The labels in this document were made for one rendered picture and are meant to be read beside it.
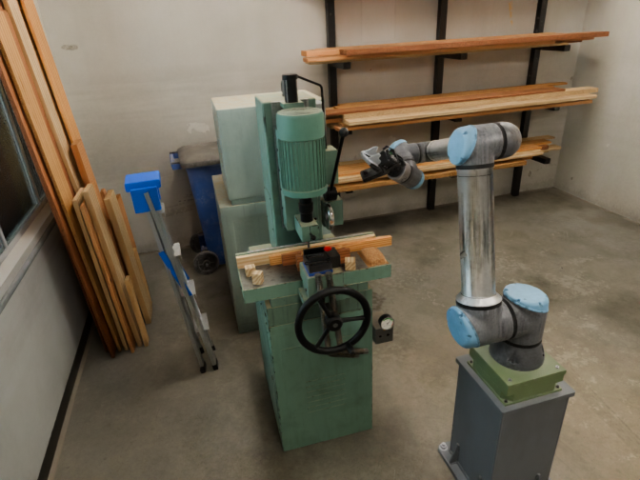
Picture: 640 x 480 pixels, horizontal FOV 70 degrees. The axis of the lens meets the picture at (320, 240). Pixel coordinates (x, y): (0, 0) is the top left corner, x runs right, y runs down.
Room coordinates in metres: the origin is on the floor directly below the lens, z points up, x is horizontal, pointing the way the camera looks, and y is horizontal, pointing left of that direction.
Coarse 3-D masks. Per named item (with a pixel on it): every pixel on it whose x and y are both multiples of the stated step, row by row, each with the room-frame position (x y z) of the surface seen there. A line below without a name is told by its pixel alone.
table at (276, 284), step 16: (352, 256) 1.68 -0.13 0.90; (240, 272) 1.59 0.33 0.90; (272, 272) 1.58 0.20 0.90; (288, 272) 1.57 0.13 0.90; (352, 272) 1.56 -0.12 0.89; (368, 272) 1.57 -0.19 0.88; (384, 272) 1.59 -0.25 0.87; (256, 288) 1.47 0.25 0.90; (272, 288) 1.48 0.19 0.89; (288, 288) 1.50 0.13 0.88
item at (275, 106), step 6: (270, 102) 1.84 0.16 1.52; (276, 102) 1.83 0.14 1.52; (306, 102) 1.86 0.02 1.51; (276, 108) 1.83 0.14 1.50; (282, 108) 1.84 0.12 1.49; (276, 150) 1.83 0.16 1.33; (276, 156) 1.83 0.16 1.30; (276, 162) 1.83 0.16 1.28; (282, 210) 1.83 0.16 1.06; (282, 216) 1.83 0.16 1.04; (282, 222) 1.83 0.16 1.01
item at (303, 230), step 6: (294, 216) 1.75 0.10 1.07; (294, 222) 1.76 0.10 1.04; (300, 222) 1.68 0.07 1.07; (312, 222) 1.67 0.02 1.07; (300, 228) 1.65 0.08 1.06; (306, 228) 1.63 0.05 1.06; (312, 228) 1.64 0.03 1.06; (318, 228) 1.66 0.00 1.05; (300, 234) 1.66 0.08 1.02; (306, 234) 1.63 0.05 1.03; (312, 234) 1.64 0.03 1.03; (318, 234) 1.65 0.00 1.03; (306, 240) 1.63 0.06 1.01; (312, 240) 1.64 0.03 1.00
